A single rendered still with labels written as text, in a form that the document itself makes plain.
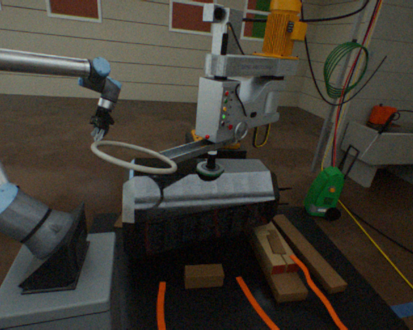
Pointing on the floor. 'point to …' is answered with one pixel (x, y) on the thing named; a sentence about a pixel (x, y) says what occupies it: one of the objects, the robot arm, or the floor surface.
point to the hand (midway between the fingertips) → (97, 140)
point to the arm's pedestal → (4, 317)
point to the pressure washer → (327, 190)
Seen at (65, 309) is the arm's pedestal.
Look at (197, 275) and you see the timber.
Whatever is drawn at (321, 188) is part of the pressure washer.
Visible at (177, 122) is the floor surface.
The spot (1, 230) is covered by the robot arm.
